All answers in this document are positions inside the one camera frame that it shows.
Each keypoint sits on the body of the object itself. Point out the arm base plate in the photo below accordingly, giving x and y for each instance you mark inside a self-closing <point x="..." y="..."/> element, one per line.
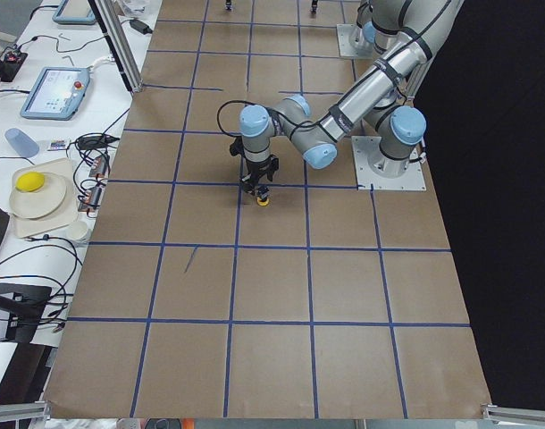
<point x="355" y="42"/>
<point x="375" y="171"/>

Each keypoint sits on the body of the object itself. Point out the black power adapter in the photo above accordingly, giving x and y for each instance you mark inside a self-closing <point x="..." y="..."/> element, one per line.
<point x="141" y="27"/>

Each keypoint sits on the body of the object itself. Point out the black monitor stand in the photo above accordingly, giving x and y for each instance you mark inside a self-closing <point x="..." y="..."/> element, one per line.
<point x="21" y="309"/>

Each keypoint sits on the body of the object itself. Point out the aluminium frame post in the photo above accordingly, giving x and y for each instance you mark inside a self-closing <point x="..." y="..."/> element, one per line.
<point x="112" y="30"/>

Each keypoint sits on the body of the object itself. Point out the beige plate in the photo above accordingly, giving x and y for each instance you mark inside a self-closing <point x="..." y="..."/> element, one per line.
<point x="31" y="205"/>

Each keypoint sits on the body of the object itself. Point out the blue plastic cup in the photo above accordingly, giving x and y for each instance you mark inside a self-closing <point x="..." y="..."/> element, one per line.
<point x="21" y="143"/>

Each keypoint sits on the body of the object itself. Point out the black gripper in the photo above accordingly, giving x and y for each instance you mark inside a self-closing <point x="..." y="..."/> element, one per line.
<point x="255" y="171"/>

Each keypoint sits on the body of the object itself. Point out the blue teach pendant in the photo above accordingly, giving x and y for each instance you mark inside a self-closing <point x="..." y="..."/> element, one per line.
<point x="74" y="12"/>
<point x="56" y="94"/>

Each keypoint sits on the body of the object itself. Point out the yellow lemon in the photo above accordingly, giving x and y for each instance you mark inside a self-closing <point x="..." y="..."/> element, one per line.
<point x="30" y="182"/>

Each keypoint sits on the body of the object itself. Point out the white paper cup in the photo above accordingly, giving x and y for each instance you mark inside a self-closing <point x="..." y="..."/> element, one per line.
<point x="78" y="233"/>

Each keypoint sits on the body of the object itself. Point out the yellow push button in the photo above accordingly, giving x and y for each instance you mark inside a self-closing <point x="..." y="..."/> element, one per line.
<point x="262" y="197"/>

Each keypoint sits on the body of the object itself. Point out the beige tray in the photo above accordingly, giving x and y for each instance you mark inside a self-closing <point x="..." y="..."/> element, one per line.
<point x="65" y="214"/>

